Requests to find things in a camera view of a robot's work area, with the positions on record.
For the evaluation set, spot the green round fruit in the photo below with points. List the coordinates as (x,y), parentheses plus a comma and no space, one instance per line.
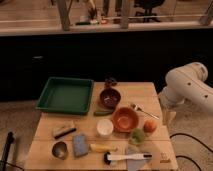
(137,136)

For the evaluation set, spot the white handled black brush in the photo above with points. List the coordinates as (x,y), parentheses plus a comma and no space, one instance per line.
(108,157)

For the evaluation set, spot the orange red apple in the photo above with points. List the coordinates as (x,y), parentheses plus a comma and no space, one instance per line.
(150,126)

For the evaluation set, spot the green plastic tray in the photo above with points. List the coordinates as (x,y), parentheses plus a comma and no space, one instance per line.
(66,95)

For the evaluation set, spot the wooden block eraser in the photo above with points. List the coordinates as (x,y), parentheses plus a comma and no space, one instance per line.
(64,129)

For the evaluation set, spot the black office chair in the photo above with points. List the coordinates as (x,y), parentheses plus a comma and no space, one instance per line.
(148,6)

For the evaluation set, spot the metal cup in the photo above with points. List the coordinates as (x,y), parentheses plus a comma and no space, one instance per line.
(59,150)

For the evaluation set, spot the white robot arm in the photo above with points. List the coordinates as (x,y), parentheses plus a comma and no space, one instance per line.
(185,82)

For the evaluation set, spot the green cucumber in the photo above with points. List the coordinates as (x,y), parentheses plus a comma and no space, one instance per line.
(103,113)

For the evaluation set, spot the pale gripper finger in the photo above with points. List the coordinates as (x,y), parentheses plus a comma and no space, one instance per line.
(165,117)
(172,116)

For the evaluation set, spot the black pole stand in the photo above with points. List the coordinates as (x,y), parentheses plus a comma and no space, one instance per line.
(6,150)

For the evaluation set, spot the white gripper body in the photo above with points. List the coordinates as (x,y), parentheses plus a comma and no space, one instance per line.
(169,98)

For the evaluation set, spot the yellow banana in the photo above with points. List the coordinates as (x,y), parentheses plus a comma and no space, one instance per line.
(102,148)

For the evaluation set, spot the white paper cup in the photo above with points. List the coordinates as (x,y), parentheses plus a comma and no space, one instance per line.
(105,127)

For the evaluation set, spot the blue sponge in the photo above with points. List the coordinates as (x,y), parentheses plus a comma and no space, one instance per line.
(80,145)

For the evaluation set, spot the orange bowl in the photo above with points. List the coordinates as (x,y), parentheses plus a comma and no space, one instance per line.
(125,119)

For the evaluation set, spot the grey cloth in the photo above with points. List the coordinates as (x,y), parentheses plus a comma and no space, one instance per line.
(136,165)

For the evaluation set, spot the dark brown bowl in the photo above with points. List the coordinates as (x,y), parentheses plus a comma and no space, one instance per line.
(110,98)

